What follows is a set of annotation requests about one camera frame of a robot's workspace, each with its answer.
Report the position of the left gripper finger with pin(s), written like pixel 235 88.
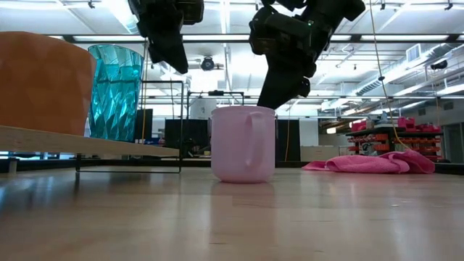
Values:
pixel 170 54

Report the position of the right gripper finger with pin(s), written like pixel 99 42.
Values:
pixel 304 87
pixel 279 87

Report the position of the teal faceted plastic tumbler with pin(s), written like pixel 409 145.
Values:
pixel 116 94

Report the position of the pale pink mug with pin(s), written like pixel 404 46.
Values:
pixel 232 145

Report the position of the orange mug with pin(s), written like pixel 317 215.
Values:
pixel 43 83

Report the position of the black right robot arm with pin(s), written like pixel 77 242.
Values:
pixel 344 9

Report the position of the black monitor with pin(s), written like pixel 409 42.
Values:
pixel 192 132
pixel 145 125

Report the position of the black rig beam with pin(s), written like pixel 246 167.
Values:
pixel 380 37

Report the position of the pink microfibre cloth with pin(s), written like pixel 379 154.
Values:
pixel 377 164

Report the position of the rack with red bins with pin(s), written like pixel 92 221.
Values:
pixel 417 139

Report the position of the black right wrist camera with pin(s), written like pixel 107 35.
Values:
pixel 261 36

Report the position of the black round rig camera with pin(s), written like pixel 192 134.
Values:
pixel 207 64

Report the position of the wooden shelf with black frame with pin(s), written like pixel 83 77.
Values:
pixel 72 143

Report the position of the black metal table frame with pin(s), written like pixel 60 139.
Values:
pixel 43 165

